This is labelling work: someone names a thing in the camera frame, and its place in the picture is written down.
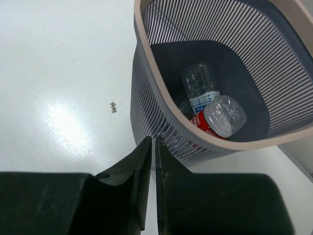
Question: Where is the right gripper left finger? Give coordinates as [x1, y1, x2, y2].
[0, 137, 152, 235]

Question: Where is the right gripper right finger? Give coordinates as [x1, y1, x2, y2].
[155, 137, 294, 235]

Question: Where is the red label clear bottle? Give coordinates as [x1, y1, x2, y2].
[190, 95, 247, 140]

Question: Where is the green white label bottle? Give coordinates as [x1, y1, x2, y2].
[180, 62, 220, 115]

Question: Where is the grey mesh waste bin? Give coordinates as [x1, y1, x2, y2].
[130, 0, 313, 164]

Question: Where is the aluminium frame rail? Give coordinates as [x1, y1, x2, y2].
[277, 144, 313, 182]

